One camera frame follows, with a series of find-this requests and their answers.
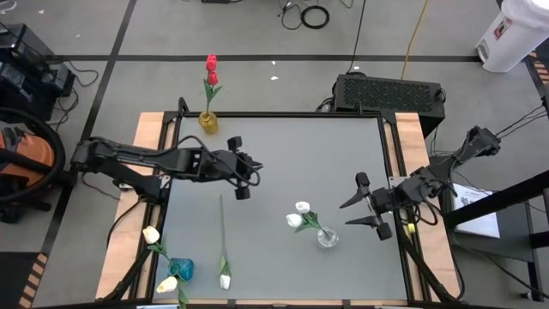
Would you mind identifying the white plastic bin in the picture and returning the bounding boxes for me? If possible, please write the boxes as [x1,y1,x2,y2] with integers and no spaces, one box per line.
[474,0,549,74]

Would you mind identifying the clear glass vase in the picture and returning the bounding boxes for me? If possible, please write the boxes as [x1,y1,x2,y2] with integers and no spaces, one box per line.
[316,226,341,250]

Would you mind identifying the black computer cable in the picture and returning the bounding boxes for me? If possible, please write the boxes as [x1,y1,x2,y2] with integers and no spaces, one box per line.
[316,97,338,113]

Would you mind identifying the hazard striped floor mat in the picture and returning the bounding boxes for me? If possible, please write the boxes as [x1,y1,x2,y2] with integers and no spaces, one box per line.
[525,49,549,112]
[0,251,51,309]

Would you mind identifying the white artificial tulip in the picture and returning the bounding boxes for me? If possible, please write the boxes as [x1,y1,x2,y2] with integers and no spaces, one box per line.
[218,195,232,291]
[286,213,331,240]
[294,200,331,239]

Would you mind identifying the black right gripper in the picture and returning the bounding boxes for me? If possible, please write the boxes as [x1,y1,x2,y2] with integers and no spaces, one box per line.
[339,171,415,241]

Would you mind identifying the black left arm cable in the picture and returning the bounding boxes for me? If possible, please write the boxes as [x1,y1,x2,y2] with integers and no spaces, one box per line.
[176,134,262,188]

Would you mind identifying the black perforated computer case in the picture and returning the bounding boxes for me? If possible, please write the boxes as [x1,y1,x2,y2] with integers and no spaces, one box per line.
[332,73,447,138]

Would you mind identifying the long black power cable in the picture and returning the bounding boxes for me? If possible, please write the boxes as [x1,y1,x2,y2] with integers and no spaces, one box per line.
[346,0,368,74]

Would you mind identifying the loose black floor cable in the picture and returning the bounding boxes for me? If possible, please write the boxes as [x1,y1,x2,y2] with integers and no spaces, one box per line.
[277,0,304,31]

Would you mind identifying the orange vacuum cleaner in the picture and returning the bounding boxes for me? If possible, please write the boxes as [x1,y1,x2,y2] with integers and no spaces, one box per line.
[0,106,68,205]

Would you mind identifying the white paper sheet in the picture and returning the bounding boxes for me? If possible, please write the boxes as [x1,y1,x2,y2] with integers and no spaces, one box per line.
[452,183,502,239]

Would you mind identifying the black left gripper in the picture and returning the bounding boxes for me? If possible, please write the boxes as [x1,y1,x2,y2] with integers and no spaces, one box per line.
[190,136,264,201]

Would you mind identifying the yellow glass vase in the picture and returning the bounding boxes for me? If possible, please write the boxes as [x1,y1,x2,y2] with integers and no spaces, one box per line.
[197,110,220,136]

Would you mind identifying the orange shop vacuum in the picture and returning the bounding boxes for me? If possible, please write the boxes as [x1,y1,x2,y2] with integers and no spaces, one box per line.
[0,122,57,188]

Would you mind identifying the black metal cart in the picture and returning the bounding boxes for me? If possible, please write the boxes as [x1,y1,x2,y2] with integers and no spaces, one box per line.
[441,169,549,301]

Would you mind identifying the wooden table side board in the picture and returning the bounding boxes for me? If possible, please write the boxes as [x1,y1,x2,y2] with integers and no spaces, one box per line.
[94,112,178,300]
[383,112,462,301]

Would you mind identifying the peach artificial tulip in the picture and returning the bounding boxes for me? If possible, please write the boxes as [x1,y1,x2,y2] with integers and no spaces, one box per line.
[155,274,188,294]
[142,225,181,270]

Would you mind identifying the coiled black floor cable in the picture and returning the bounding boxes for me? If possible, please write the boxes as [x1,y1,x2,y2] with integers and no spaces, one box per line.
[299,4,331,30]

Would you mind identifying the black floor cables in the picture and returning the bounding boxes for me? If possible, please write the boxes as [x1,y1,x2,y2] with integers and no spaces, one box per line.
[492,105,549,141]

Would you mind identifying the yellow power cord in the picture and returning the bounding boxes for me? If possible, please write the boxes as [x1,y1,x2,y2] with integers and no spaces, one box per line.
[401,0,430,81]

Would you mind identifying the black equipment cases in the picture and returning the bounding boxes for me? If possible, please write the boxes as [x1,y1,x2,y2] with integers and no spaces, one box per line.
[0,21,77,124]

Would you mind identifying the blue glass vase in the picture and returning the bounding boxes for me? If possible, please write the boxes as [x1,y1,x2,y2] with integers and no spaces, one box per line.
[166,257,196,282]

